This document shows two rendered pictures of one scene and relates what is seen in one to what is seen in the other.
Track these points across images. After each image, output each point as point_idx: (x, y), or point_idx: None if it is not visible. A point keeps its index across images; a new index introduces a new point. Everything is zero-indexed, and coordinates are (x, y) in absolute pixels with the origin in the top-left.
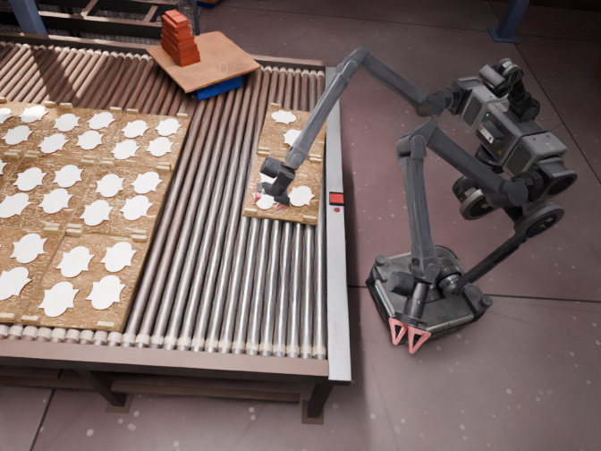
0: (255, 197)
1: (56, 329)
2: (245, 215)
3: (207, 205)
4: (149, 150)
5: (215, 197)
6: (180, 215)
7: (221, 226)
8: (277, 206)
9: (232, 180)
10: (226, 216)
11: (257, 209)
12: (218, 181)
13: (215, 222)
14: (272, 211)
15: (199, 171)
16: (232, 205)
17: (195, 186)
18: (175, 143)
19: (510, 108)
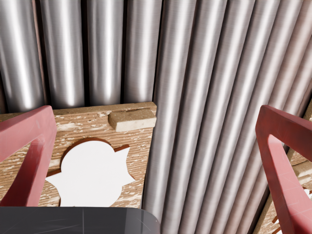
0: (291, 170)
1: None
2: (144, 104)
3: (232, 113)
4: (309, 194)
5: (216, 139)
6: (290, 70)
7: (209, 49)
8: (40, 154)
9: (176, 195)
10: (190, 92)
11: (115, 130)
12: (205, 182)
13: (218, 65)
14: (56, 140)
15: (237, 189)
16: (175, 130)
17: (250, 153)
18: (269, 223)
19: None
